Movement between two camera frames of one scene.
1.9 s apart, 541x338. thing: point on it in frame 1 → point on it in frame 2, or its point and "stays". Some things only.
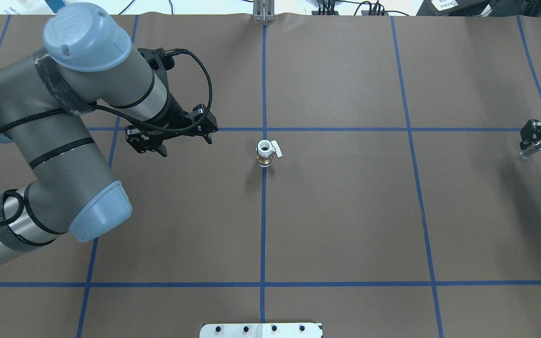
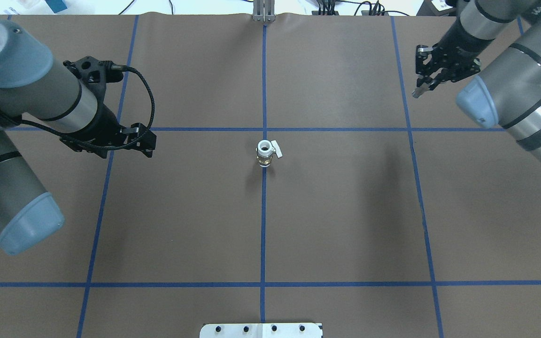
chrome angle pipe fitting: x=525 y=154 → x=418 y=91
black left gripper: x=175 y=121 → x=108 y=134
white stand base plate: x=261 y=330 stays
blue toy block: x=56 y=5 stays
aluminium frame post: x=264 y=11 stays
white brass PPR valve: x=264 y=152 stays
